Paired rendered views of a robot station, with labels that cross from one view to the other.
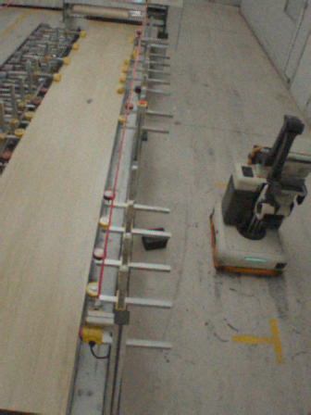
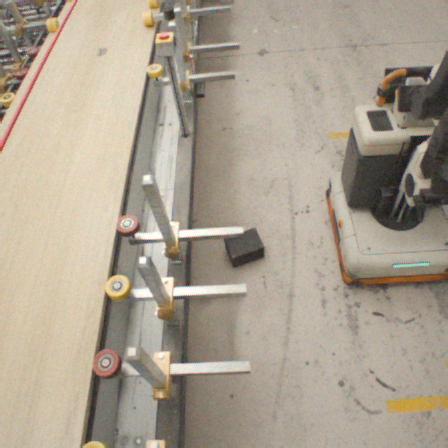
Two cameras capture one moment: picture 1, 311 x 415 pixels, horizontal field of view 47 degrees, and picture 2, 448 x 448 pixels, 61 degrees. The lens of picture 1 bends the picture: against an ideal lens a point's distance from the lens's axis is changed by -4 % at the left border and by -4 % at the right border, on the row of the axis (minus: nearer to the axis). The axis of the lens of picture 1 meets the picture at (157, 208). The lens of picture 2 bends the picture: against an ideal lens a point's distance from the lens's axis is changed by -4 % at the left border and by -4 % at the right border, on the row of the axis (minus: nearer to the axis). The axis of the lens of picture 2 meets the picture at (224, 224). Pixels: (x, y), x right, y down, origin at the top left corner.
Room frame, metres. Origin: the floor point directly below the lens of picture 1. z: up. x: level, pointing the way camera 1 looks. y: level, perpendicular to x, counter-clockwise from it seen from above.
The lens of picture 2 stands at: (1.03, -0.20, 2.00)
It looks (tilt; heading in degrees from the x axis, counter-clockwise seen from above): 54 degrees down; 13
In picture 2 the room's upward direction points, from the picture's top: 9 degrees counter-clockwise
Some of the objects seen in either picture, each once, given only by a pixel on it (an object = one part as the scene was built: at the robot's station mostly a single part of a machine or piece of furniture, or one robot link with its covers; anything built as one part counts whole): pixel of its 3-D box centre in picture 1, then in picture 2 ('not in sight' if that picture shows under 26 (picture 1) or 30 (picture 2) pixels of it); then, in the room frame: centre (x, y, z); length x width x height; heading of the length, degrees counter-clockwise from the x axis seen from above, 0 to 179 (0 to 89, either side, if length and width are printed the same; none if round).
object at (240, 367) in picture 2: (132, 266); (178, 370); (1.34, 0.08, 0.81); 0.43 x 0.03 x 0.04; 96
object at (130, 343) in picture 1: (127, 343); not in sight; (0.84, 0.03, 0.83); 0.43 x 0.03 x 0.04; 96
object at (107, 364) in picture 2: (99, 257); (111, 367); (1.32, 0.27, 0.85); 0.08 x 0.08 x 0.11
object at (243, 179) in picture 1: (260, 196); (406, 156); (2.47, -0.85, 0.59); 0.55 x 0.34 x 0.83; 95
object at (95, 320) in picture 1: (103, 383); not in sight; (0.48, 0.08, 1.20); 0.15 x 0.12 x 1.00; 6
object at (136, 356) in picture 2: (124, 263); (156, 378); (1.29, 0.12, 0.88); 0.04 x 0.04 x 0.48; 6
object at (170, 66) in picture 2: (138, 136); (177, 97); (2.52, 0.25, 0.93); 0.05 x 0.05 x 0.45; 6
